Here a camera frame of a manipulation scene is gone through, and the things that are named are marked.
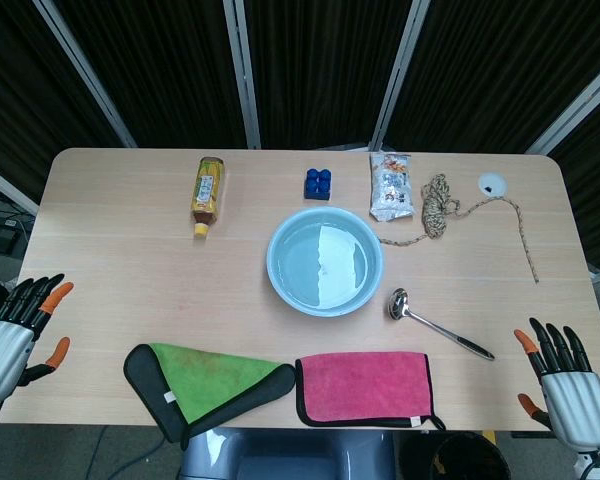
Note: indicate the yellow tea bottle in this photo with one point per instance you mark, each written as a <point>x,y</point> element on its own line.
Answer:
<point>207,190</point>

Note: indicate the light blue water bowl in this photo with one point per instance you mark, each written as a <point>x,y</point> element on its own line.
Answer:
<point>300,265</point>

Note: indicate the white snack bag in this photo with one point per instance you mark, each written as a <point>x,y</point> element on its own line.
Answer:
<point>391,187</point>

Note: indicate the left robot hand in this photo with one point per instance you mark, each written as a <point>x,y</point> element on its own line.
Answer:
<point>0,350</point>

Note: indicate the green and grey cloth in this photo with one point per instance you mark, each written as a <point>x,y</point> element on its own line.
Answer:
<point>205,380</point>

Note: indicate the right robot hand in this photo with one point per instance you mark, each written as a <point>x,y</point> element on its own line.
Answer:
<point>575,405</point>

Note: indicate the pink cloth black trim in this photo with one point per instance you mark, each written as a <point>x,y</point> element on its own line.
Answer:
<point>365,387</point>

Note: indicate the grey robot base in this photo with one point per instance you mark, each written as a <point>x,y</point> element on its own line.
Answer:
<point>280,455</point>

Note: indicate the blue building block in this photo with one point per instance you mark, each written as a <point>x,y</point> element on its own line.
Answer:
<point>317,185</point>

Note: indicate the metal ladle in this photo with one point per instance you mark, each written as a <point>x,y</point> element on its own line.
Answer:
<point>398,303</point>

